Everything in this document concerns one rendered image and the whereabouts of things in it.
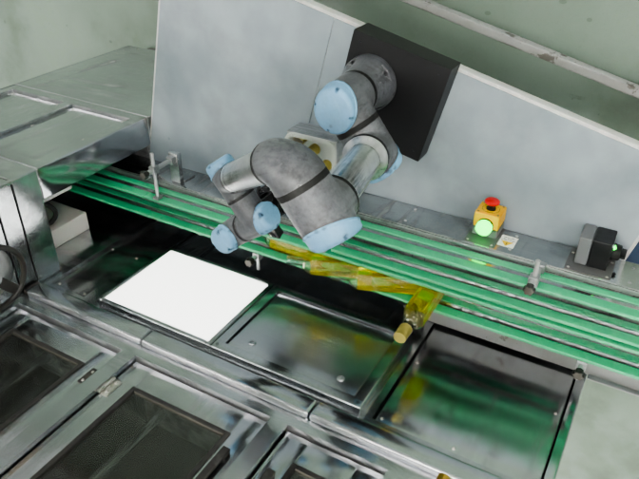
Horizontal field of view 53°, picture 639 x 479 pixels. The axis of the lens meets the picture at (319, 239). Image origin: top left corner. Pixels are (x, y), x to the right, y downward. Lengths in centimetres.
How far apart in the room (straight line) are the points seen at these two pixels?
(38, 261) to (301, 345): 91
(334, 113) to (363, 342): 66
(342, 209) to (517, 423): 79
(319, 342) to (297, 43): 86
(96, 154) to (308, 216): 121
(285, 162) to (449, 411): 84
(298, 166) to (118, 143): 124
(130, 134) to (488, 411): 149
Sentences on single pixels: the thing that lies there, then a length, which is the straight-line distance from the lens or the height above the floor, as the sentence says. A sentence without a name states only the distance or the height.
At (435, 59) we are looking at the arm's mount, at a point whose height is 80.
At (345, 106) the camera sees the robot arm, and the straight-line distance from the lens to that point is 157.
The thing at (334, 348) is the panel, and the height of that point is 115.
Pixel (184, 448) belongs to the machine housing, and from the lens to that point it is 168.
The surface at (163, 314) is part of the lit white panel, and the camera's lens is 199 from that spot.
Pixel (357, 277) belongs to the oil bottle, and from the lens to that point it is 185.
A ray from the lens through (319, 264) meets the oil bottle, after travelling 191.
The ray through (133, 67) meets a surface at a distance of 300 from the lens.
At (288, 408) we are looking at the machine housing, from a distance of 169.
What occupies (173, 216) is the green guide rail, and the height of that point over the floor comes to 92.
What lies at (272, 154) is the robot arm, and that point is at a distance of 124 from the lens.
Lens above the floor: 237
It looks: 48 degrees down
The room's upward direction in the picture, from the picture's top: 133 degrees counter-clockwise
